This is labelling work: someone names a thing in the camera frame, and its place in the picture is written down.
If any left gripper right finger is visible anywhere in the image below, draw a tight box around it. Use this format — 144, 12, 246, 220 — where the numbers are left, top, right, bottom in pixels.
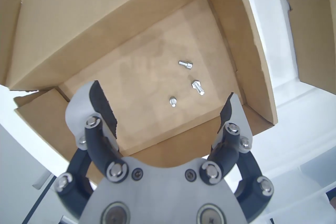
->
199, 92, 274, 222

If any shallow cardboard box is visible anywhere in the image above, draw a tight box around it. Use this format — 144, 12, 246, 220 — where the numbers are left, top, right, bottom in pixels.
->
275, 0, 336, 96
0, 0, 278, 185

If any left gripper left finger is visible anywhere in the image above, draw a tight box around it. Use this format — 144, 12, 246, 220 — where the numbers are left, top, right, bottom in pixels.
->
54, 80, 129, 220

